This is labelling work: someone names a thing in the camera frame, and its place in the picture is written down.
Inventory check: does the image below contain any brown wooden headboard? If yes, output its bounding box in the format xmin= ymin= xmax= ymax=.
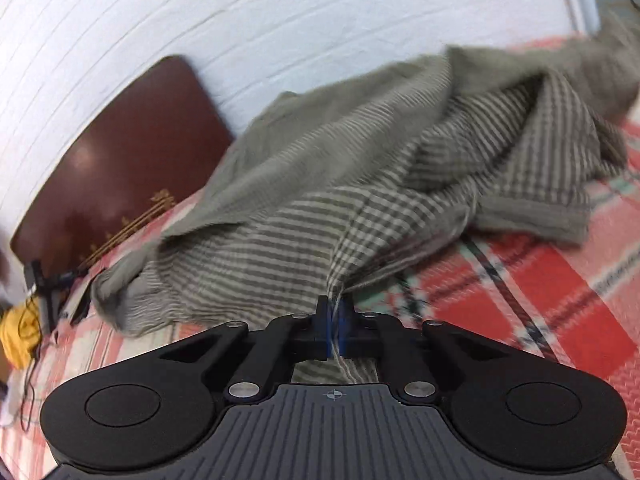
xmin=10 ymin=55 xmax=236 ymax=281

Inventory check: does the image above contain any yellow cloth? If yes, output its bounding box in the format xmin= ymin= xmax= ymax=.
xmin=0 ymin=307 xmax=41 ymax=371

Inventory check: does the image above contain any black tripod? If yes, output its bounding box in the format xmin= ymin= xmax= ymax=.
xmin=25 ymin=259 xmax=88 ymax=331

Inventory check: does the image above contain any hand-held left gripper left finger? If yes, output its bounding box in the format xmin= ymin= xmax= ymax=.
xmin=160 ymin=296 xmax=332 ymax=403

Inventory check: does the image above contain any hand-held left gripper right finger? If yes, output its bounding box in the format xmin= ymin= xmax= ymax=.
xmin=333 ymin=304 xmax=506 ymax=405

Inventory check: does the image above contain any grey striped shirt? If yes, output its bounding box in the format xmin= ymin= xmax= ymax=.
xmin=90 ymin=10 xmax=640 ymax=383

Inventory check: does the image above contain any red plaid blanket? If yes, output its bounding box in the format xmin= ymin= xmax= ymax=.
xmin=0 ymin=35 xmax=640 ymax=480

